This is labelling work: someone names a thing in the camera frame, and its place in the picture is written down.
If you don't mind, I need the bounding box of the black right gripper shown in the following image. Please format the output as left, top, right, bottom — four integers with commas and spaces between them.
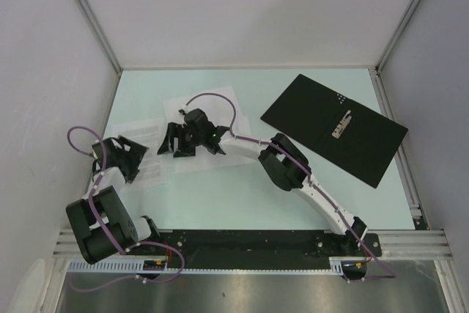
158, 124, 204, 160

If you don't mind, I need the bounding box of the red and black file folder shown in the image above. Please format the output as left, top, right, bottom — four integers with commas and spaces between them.
261, 74, 408, 188

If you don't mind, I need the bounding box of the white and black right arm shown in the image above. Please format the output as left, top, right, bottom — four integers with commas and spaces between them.
158, 122, 368, 255

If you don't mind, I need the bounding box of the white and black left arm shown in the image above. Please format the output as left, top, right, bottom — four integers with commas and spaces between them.
66, 136, 162, 265

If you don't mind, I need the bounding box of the printed text paper sheet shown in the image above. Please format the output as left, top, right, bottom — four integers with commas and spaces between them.
113, 118, 166, 188

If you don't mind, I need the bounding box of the blank white paper lower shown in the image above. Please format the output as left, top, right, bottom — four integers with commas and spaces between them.
162, 124, 254, 174

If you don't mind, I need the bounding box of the blank white paper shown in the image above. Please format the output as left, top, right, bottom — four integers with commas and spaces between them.
164, 86, 251, 136
162, 124, 254, 174

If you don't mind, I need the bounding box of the blank white paper upper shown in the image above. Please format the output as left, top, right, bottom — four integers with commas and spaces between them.
164, 86, 251, 136

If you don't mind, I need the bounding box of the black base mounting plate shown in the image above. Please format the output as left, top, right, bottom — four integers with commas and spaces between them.
149, 229, 383, 270

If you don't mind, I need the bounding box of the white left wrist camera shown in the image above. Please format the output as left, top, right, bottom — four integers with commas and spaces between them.
92, 142, 103, 166

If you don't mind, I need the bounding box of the light blue slotted cable duct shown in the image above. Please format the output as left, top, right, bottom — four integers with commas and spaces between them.
67, 257, 345, 274

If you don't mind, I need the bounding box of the aluminium left corner post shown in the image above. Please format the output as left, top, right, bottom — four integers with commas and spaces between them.
74, 0, 122, 76

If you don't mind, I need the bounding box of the aluminium corner post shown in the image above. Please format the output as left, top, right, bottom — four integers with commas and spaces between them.
374, 0, 423, 73
74, 0, 122, 76

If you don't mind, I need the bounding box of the aluminium right side rail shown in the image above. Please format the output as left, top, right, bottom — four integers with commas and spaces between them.
369, 68, 429, 230

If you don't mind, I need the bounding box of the aluminium front frame rail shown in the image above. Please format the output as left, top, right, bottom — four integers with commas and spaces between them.
52, 228, 453, 261

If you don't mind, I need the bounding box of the aluminium right corner post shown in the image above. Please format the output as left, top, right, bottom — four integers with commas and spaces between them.
374, 0, 423, 73

